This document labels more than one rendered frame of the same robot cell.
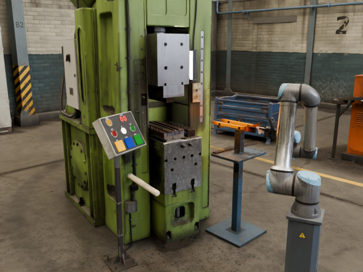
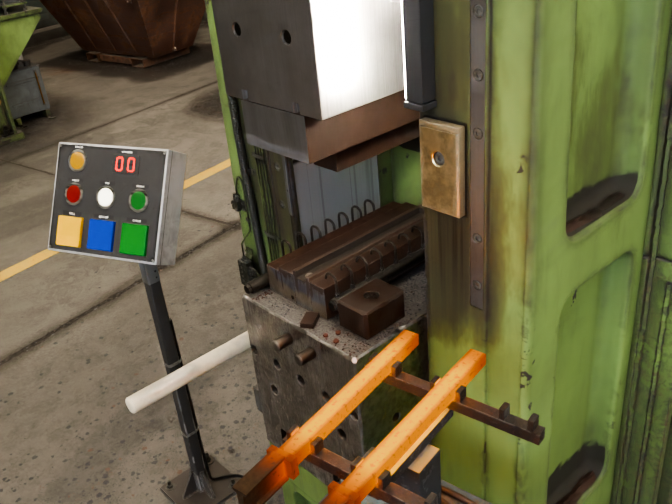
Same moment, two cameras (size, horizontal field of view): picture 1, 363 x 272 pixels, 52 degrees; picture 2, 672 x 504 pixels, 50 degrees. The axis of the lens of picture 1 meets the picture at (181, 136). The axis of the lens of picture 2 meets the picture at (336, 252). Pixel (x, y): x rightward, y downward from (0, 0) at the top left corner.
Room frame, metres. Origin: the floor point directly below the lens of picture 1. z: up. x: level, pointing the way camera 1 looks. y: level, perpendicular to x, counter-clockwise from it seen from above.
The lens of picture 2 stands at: (2.93, -1.30, 1.77)
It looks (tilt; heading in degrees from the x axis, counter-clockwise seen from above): 29 degrees down; 84
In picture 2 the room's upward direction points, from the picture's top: 6 degrees counter-clockwise
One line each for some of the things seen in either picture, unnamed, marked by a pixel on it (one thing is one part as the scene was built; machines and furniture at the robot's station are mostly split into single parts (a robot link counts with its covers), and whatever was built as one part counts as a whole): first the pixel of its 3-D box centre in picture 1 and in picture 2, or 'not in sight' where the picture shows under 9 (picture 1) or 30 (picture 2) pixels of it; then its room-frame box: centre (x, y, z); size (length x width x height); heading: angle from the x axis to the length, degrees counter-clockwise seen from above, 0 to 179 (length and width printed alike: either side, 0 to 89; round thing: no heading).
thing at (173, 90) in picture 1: (160, 88); (351, 102); (3.15, 0.18, 1.32); 0.42 x 0.20 x 0.10; 34
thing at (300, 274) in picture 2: (163, 125); (369, 240); (3.16, 0.16, 0.99); 0.42 x 0.05 x 0.01; 34
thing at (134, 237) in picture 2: (137, 140); (135, 239); (2.61, 0.32, 1.01); 0.07 x 0.05 x 0.07; 149
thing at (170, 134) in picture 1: (161, 129); (363, 250); (3.15, 0.18, 0.96); 0.42 x 0.20 x 0.09; 34
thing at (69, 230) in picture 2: (119, 146); (70, 231); (2.44, 0.42, 1.01); 0.07 x 0.05 x 0.07; 149
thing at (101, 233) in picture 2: (128, 143); (102, 235); (2.53, 0.37, 1.01); 0.07 x 0.05 x 0.07; 149
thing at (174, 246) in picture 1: (177, 240); not in sight; (2.94, 0.04, 0.01); 0.58 x 0.39 x 0.01; 124
